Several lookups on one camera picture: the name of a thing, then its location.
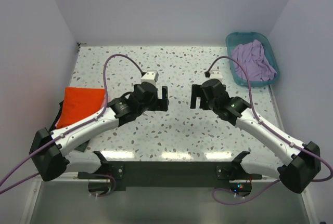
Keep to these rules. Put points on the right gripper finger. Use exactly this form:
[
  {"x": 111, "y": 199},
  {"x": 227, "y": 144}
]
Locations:
[
  {"x": 193, "y": 102},
  {"x": 196, "y": 91}
]

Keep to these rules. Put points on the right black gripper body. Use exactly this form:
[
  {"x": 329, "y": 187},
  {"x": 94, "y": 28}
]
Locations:
[{"x": 208, "y": 105}]

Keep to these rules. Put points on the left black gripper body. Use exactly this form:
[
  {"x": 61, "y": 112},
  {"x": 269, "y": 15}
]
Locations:
[{"x": 155, "y": 100}]

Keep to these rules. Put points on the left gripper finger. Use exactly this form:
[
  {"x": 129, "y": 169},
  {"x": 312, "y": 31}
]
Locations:
[
  {"x": 160, "y": 108},
  {"x": 164, "y": 92}
]

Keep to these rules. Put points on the lavender t shirt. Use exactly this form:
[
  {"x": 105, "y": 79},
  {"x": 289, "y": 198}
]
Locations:
[{"x": 252, "y": 58}]

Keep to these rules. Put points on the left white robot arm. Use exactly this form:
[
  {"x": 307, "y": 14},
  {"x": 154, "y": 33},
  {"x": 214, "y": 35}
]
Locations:
[{"x": 53, "y": 152}]

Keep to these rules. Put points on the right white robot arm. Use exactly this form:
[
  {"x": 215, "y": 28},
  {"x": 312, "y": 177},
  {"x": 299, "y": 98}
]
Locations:
[{"x": 300, "y": 161}]

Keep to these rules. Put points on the teal plastic basket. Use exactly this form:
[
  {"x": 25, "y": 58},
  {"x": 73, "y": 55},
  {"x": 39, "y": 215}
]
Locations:
[{"x": 236, "y": 38}]

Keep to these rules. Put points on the orange folded t shirt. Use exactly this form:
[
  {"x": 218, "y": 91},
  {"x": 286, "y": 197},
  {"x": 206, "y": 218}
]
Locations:
[{"x": 80, "y": 103}]

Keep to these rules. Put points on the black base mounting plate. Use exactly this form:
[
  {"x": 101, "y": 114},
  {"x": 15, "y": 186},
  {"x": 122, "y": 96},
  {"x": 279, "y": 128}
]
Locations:
[{"x": 168, "y": 175}]

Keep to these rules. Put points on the black folded t shirt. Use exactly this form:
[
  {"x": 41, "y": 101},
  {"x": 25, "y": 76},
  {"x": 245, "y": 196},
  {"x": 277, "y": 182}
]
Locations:
[{"x": 80, "y": 148}]

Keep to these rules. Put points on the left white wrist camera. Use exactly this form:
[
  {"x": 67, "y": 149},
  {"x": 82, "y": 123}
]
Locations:
[{"x": 151, "y": 76}]

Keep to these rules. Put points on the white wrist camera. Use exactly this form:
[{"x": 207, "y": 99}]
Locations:
[
  {"x": 216, "y": 74},
  {"x": 151, "y": 76}
]

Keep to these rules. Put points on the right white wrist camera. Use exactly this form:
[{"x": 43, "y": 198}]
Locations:
[{"x": 216, "y": 74}]

